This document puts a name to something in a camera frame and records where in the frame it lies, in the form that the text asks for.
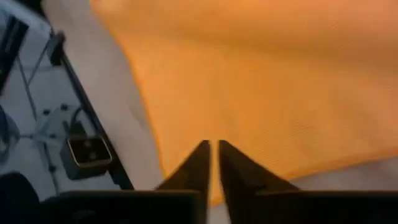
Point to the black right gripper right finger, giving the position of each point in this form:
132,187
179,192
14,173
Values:
242,186

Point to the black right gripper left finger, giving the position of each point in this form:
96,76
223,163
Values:
196,174

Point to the orange microfiber towel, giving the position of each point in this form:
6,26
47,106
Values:
264,87

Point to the black box with metallic rim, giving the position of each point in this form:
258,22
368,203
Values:
87,155

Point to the black metal table frame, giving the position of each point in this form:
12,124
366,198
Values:
90,118

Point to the grey bolted metal bracket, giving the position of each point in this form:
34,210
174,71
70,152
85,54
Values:
53,127

